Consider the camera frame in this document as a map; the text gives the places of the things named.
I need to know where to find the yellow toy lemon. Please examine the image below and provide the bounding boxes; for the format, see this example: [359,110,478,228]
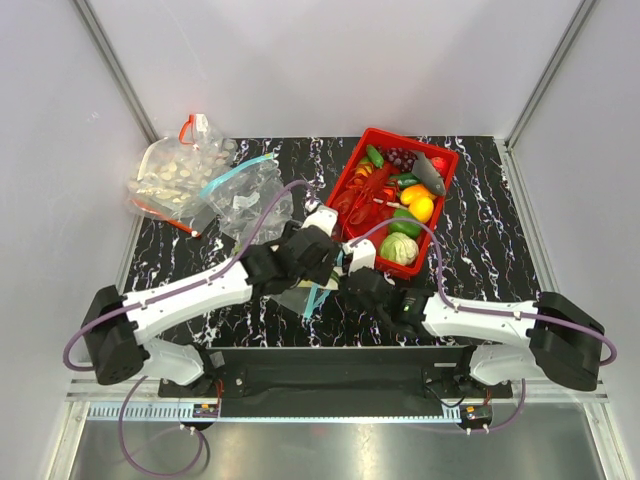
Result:
[408,196,435,223]

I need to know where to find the orange toy fruit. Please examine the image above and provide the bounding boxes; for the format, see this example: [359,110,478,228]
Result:
[400,184,434,206]

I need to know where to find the red toy lobster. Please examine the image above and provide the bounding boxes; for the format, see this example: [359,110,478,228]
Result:
[332,162,399,226]

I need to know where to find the red zipper clear bag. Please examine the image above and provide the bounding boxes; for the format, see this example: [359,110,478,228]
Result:
[126,113,237,237]

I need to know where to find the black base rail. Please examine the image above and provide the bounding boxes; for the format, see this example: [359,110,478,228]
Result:
[157,344,516,401]

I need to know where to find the green toy cabbage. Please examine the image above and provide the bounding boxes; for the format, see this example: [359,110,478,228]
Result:
[378,232,419,266]

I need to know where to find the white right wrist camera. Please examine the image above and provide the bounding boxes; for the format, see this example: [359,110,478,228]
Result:
[342,238,377,275]

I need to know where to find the toy leek green white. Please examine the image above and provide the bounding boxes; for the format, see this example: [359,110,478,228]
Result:
[297,271,340,290]

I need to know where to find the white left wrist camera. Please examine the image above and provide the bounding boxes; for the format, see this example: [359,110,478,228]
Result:
[302,204,338,237]

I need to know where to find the red plastic bin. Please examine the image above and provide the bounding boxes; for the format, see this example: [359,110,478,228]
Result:
[327,128,458,280]

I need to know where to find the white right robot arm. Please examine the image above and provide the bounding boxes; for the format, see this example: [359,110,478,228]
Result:
[339,268,605,397]

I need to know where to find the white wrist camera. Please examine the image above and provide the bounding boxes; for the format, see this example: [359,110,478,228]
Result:
[342,238,377,275]
[302,204,338,237]

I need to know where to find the grey toy fish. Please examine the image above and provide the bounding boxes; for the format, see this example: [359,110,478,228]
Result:
[411,151,446,197]

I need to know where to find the red toy apple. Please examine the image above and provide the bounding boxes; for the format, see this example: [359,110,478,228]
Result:
[431,157,448,176]

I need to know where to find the green toy bell pepper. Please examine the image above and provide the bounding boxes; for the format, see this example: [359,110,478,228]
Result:
[388,209,422,240]

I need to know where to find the green toy cucumber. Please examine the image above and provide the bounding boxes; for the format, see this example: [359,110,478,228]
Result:
[366,145,385,169]

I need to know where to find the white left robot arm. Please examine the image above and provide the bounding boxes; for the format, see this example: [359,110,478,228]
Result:
[82,225,341,396]

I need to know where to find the blue zipper clear bag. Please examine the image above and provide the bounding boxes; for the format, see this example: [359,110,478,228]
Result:
[270,252,344,324]

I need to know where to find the purple toy grapes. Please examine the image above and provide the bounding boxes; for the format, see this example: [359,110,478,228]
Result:
[383,147,417,171]

